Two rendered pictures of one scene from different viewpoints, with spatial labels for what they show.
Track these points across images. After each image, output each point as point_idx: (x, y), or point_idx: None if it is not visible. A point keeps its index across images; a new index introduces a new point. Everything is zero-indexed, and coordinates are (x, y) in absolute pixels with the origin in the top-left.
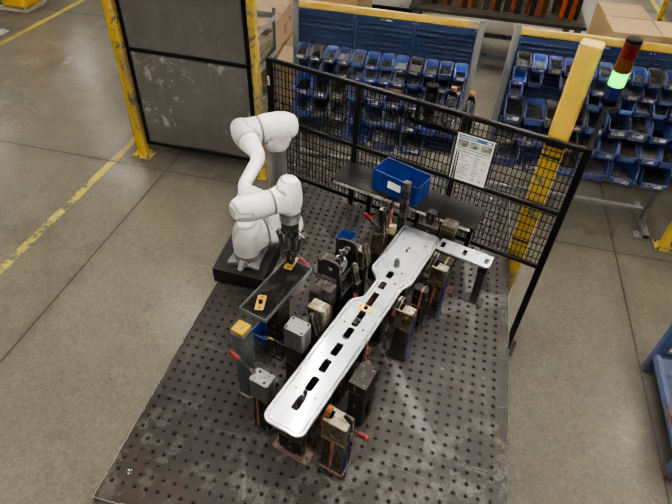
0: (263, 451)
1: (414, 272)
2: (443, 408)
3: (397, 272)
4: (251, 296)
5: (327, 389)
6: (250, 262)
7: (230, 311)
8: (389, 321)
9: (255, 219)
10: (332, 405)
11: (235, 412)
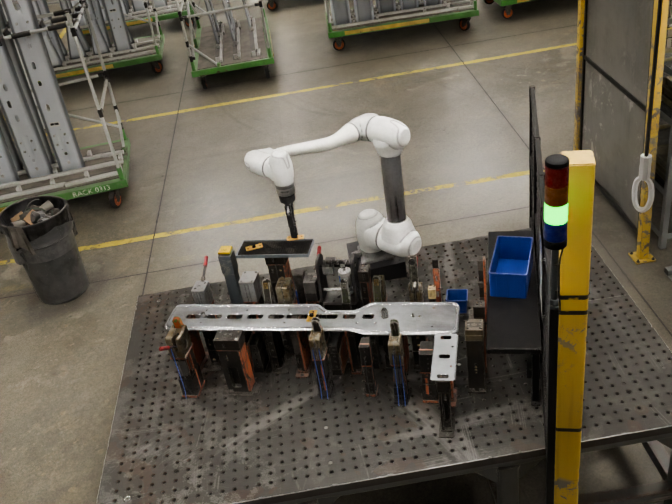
0: None
1: (382, 330)
2: (276, 440)
3: (374, 319)
4: (258, 241)
5: (211, 325)
6: (363, 255)
7: None
8: None
9: (252, 171)
10: (178, 319)
11: None
